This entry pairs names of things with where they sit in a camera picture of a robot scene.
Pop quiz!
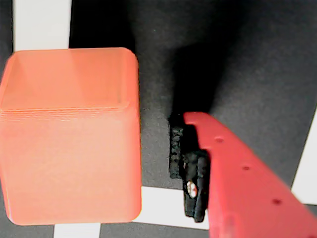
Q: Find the checkerboard marker mat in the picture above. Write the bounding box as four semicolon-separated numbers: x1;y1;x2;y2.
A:
0;0;317;238

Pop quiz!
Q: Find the orange cube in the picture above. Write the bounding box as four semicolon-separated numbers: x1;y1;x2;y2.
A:
0;47;143;226

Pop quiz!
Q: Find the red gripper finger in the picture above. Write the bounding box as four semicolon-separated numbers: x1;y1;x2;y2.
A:
169;111;317;238

